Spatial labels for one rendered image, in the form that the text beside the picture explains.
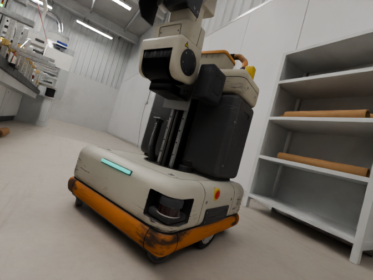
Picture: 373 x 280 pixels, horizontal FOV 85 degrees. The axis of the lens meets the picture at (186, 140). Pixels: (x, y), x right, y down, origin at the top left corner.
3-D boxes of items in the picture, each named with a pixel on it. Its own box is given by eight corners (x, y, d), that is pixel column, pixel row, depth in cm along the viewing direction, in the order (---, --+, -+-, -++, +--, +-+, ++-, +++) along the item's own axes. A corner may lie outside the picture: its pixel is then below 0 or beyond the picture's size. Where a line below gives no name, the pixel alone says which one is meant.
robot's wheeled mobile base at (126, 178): (157, 189, 149) (166, 156, 150) (238, 229, 113) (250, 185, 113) (61, 191, 95) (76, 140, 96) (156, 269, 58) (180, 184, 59)
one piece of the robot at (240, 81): (160, 173, 141) (192, 59, 144) (232, 203, 109) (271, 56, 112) (120, 170, 114) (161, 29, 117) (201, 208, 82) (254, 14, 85)
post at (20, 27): (10, 66, 199) (25, 20, 201) (9, 66, 196) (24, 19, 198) (6, 65, 197) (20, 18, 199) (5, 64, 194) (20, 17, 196)
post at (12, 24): (1, 68, 177) (18, 15, 179) (0, 66, 174) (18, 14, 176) (-4, 65, 175) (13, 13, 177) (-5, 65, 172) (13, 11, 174)
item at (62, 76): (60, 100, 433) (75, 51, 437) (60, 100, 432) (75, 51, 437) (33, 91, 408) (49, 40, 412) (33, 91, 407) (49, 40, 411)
